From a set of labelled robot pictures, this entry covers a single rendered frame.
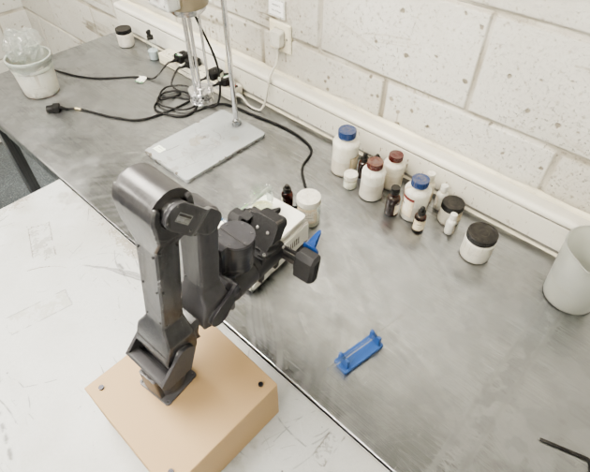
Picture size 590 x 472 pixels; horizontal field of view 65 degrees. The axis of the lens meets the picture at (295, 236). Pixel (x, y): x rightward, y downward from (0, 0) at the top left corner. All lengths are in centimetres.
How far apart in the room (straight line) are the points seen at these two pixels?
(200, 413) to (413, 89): 89
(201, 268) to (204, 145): 81
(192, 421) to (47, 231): 68
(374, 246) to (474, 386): 37
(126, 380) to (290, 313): 35
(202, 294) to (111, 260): 50
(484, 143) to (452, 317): 42
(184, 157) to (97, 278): 44
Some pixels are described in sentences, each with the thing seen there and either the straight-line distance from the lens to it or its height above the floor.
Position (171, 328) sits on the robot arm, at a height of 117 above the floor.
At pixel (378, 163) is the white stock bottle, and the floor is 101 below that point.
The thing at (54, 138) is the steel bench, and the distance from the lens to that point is 159.
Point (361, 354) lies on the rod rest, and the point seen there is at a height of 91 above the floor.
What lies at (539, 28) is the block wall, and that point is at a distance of 107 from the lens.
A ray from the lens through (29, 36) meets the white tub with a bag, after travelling 176.
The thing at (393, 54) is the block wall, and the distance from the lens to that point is 124.
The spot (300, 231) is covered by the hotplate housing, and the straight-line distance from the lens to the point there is 104.
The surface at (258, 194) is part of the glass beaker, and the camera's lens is 103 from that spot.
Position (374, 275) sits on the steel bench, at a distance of 105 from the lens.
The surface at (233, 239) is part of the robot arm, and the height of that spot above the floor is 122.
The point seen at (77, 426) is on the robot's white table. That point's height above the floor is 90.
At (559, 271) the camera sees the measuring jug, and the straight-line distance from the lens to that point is 107.
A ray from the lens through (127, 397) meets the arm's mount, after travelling 81.
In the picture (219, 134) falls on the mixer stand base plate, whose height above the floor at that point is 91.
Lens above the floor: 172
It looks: 47 degrees down
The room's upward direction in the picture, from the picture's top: straight up
